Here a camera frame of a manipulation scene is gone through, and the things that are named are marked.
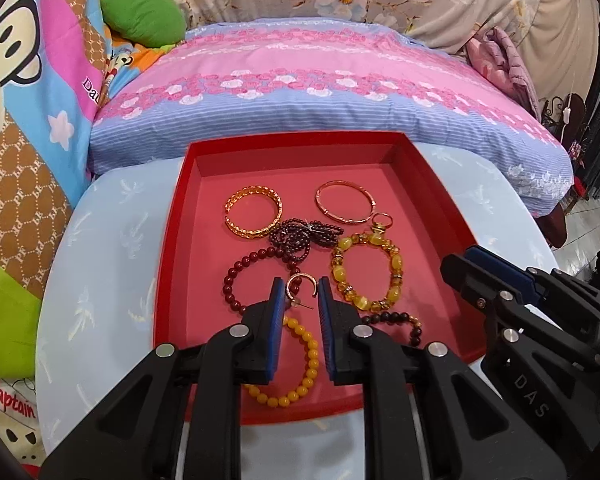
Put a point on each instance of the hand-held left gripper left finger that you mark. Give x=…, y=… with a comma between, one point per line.
x=275, y=330

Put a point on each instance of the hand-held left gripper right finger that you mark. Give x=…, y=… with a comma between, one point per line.
x=327, y=330

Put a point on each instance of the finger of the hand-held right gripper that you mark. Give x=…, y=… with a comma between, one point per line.
x=505, y=272
x=460, y=272

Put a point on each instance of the gold hoop earring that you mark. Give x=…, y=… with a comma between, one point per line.
x=300, y=276

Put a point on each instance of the red cardboard box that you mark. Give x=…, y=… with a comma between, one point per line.
x=210, y=185

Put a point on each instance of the dark scrollwork chair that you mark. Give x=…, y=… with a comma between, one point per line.
x=555, y=220

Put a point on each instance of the wide gold bangle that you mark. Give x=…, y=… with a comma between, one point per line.
x=240, y=230

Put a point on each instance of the thin rose gold bangle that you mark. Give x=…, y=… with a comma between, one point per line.
x=325, y=210

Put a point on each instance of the pink folded quilt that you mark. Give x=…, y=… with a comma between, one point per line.
x=500, y=55

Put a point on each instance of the pink and blue floral pillow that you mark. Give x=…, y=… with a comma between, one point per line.
x=330, y=60

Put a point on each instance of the cartoon monkey printed blanket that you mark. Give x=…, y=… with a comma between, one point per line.
x=30, y=160

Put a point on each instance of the green cushion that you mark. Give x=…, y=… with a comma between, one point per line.
x=145, y=15

